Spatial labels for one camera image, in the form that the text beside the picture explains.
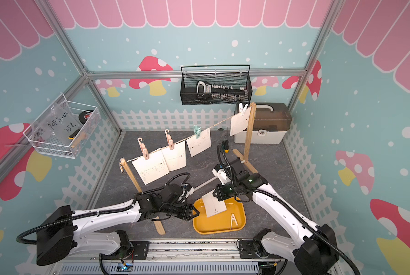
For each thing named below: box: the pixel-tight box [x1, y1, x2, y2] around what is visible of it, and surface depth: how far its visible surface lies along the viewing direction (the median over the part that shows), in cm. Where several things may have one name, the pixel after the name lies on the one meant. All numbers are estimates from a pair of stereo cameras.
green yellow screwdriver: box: [223, 139, 230, 153], surface depth 111 cm
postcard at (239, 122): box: [229, 106, 252, 137], surface depth 73 cm
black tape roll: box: [78, 110, 94, 125], surface depth 82 cm
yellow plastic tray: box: [192, 196, 247, 235], surface depth 81 cm
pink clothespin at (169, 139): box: [164, 128, 175, 151], surface depth 57 cm
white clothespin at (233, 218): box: [230, 213, 239, 230], surface depth 83 cm
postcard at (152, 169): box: [131, 150, 170, 186], surface depth 61 cm
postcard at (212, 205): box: [201, 189, 227, 218], surface depth 78 cm
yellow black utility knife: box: [68, 128, 81, 140], surface depth 67 cm
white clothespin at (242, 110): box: [238, 101, 249, 116], surface depth 67 cm
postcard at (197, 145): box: [186, 127, 212, 157], surface depth 67 cm
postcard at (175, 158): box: [161, 140, 187, 172], surface depth 64 cm
